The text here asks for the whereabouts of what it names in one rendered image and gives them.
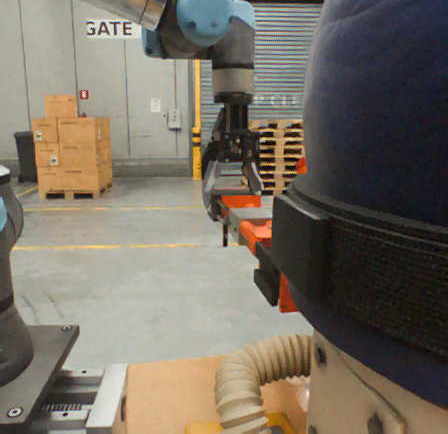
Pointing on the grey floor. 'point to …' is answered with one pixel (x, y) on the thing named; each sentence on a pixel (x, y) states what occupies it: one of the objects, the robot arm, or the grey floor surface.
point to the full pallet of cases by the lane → (72, 150)
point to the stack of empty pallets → (278, 152)
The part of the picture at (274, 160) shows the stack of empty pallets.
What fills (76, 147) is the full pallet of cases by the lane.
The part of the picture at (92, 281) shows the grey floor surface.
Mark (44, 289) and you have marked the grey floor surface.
